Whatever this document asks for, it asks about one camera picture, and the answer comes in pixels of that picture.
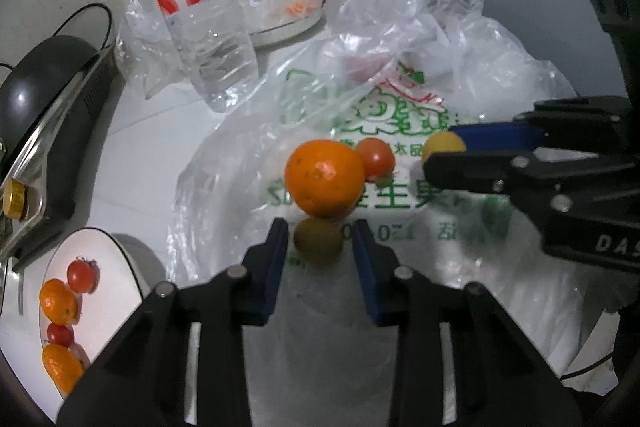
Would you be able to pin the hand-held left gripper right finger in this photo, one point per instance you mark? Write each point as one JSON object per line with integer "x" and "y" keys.
{"x": 365, "y": 277}

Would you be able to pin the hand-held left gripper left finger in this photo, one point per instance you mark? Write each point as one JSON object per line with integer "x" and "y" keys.
{"x": 272, "y": 267}

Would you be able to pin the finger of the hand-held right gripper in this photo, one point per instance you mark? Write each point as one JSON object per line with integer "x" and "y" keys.
{"x": 500, "y": 137}
{"x": 465, "y": 172}

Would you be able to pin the small yellow round fruit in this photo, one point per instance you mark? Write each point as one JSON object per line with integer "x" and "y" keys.
{"x": 317, "y": 239}
{"x": 442, "y": 144}

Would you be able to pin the green-printed plastic bag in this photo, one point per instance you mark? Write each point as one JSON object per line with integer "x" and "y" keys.
{"x": 450, "y": 257}

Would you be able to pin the white round plate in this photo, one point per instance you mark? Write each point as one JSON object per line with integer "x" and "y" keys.
{"x": 110, "y": 307}

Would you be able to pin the small red tomato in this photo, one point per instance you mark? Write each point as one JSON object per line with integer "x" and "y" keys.
{"x": 60, "y": 335}

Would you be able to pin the large orange mandarin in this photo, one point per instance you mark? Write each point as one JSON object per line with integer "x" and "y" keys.
{"x": 325, "y": 177}

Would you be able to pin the steel induction cooker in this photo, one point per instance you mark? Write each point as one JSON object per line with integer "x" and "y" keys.
{"x": 60, "y": 167}

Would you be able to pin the clear water bottle red label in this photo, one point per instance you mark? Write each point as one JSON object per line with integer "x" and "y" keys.
{"x": 200, "y": 32}

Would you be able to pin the gold round knob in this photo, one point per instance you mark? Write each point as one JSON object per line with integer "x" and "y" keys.
{"x": 15, "y": 199}

